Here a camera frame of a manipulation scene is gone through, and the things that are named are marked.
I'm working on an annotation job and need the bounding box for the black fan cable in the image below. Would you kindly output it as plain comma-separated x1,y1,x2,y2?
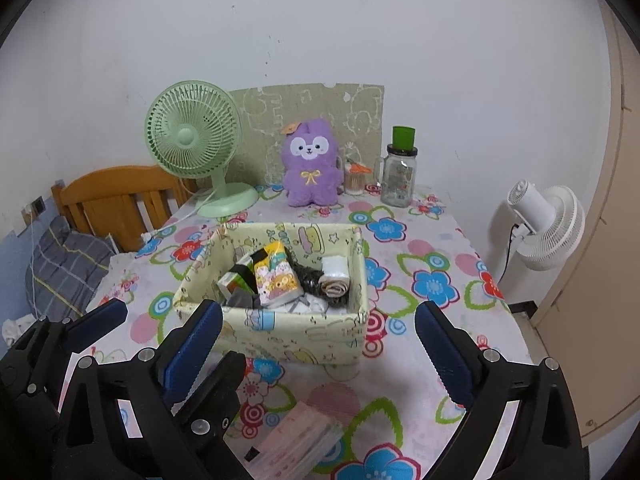
501,225,519,281

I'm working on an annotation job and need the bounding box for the white face mask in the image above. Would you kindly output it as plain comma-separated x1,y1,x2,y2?
295,295,341,317

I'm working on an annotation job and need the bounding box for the beige door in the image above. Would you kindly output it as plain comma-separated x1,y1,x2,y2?
530,0,640,446

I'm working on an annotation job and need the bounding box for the green printed wall board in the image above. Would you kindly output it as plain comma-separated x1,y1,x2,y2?
229,83,386,196

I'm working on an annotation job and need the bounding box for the yellow cartoon tissue pack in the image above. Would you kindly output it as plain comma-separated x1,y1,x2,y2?
252,242,303,308

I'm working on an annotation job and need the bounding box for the dark grey sock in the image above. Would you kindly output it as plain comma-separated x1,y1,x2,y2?
225,287,261,309

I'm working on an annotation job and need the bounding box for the black lace cloth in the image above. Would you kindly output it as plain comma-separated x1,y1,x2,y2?
290,260,351,313

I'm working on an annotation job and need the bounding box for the white cloth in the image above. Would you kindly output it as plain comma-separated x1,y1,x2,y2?
2,312,36,346
320,256,351,301

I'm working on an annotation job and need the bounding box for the crumpled white cloth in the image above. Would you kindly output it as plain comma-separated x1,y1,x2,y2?
2,312,36,346

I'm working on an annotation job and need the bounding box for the grey plaid pillow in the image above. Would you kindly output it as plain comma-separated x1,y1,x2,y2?
25,216,116,321

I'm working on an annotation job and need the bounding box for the glass jar with green lid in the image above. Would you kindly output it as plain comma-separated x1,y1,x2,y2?
375,126,419,207

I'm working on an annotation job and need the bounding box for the green desk fan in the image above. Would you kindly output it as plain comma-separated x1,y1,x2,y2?
145,80,260,218

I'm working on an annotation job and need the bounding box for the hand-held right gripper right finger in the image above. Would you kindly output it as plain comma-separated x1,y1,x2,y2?
415,301,591,480

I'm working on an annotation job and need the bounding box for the pink face mask pack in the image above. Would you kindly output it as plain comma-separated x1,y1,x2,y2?
255,402,346,480

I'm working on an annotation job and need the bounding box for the white fan cable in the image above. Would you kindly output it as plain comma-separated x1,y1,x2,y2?
141,187,216,242

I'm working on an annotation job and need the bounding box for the green orange tissue pack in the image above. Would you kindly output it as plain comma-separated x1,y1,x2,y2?
217,252,261,301

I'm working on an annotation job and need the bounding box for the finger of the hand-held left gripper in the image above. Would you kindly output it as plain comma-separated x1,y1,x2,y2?
175,352,251,480
47,298,128,357

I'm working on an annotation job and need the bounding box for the purple plush toy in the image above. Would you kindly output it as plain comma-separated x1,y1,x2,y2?
281,117,345,207

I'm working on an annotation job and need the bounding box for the cotton swab container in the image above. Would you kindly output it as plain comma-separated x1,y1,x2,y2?
342,157,371,196

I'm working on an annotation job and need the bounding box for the white standing fan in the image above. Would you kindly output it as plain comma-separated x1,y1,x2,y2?
500,179,586,286

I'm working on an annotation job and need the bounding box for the wooden bed headboard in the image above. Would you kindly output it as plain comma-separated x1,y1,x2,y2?
51,165,201,253

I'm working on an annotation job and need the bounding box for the yellow printed fabric storage box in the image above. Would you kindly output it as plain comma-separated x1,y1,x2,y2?
174,222,370,365

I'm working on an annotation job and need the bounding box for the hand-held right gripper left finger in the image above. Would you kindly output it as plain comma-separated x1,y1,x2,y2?
52,299,226,480

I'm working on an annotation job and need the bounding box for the floral tablecloth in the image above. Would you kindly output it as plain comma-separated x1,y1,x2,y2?
85,182,531,480

